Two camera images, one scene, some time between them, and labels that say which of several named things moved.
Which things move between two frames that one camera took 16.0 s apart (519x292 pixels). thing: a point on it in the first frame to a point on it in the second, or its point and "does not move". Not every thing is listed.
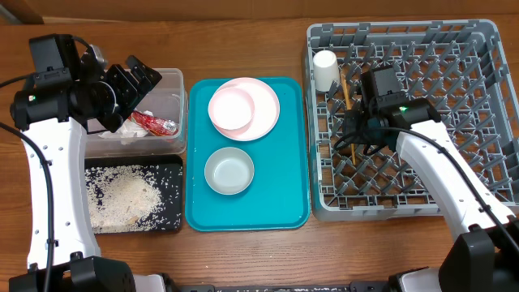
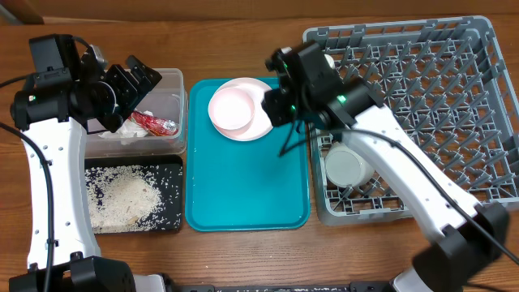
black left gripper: [116, 74] does not move
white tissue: [128, 129] does not move
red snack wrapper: [154, 126] does not move
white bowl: [229, 170] to [345, 168]
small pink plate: [232, 109] does not move
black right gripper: [352, 134] to [272, 100]
